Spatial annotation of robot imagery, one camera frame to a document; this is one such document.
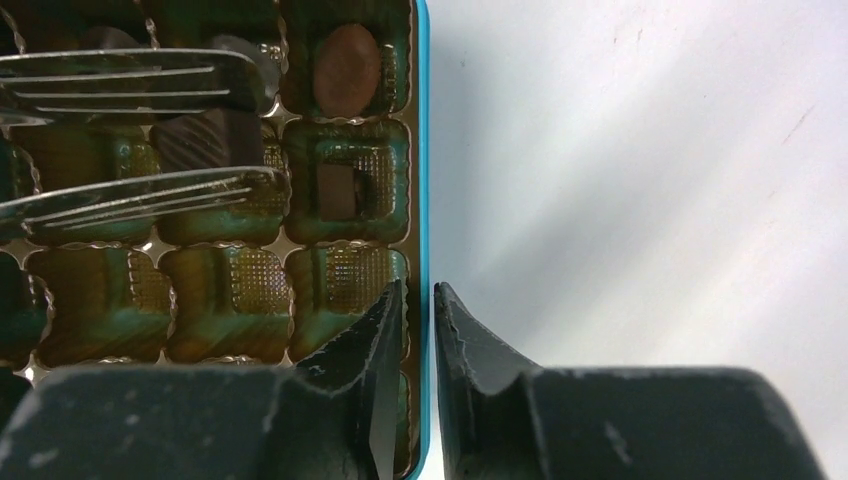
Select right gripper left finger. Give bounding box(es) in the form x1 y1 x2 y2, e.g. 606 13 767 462
1 281 404 479

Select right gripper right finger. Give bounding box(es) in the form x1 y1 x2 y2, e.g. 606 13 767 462
434 282 824 479

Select teal chocolate box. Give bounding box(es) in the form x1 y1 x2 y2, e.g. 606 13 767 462
1 1 429 479

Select dark ridged chocolate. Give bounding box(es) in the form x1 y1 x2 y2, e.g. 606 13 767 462
150 108 265 173

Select metal serving tongs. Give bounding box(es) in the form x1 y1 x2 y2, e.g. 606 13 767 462
1 47 288 239

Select small dark chocolate in box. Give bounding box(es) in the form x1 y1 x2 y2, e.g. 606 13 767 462
316 164 366 222

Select milk oval chocolate in box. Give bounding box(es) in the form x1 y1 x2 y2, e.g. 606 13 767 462
313 24 381 118

